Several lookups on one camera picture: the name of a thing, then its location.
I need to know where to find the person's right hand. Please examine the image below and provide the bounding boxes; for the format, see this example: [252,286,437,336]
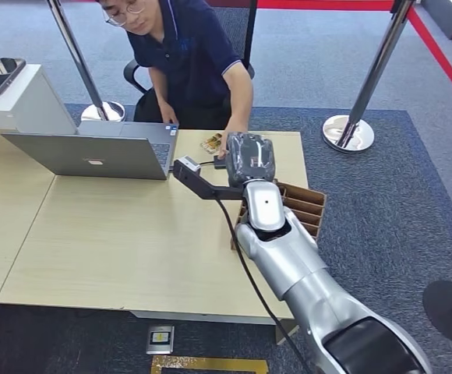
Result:
[160,100,179,125]

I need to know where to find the yellow floor tape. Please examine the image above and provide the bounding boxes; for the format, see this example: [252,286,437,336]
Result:
[150,355,270,374]

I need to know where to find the person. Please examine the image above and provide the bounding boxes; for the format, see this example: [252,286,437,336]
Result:
[95,0,255,159]

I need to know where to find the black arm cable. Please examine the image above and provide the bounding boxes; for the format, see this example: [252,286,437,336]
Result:
[214,198,317,374]

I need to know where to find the dark blue floor rug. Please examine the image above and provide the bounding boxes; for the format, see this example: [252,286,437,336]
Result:
[0,103,452,374]

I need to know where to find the thin-framed eyeglasses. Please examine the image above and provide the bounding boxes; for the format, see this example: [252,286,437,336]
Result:
[101,0,147,28]

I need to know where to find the silver floor socket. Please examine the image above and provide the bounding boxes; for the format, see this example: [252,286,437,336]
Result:
[145,323,175,356]

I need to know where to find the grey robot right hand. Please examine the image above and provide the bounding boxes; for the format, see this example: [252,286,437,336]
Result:
[224,132,277,189]

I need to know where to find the brown wooden card holder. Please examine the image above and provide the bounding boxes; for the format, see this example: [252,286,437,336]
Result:
[230,179,327,252]

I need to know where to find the gold patterned card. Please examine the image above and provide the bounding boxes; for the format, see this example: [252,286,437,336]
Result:
[200,132,223,155]

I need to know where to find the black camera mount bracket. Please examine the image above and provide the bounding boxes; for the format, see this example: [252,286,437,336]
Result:
[172,158,247,203]

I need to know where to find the white cabinet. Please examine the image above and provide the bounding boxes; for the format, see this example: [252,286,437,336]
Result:
[0,62,79,136]

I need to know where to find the chrome stanchion post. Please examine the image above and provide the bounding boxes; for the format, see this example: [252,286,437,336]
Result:
[322,0,416,154]
[45,0,126,123]

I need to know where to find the grey laptop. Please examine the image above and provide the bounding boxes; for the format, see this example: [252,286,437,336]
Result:
[0,120,180,182]

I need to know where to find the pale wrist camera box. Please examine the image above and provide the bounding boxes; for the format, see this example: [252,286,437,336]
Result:
[179,154,203,175]

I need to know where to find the black round base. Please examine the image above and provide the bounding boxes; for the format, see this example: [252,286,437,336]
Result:
[422,279,452,347]

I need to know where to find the dark grey display platform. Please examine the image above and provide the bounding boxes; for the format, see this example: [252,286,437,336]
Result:
[421,0,452,41]

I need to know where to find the red barrier belt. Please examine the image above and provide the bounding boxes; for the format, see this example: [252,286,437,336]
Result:
[406,5,452,114]

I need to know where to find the black office chair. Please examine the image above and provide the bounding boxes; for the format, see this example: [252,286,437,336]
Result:
[123,0,259,111]

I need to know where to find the person's left hand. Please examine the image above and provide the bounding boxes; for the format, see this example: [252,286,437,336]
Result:
[217,127,238,160]

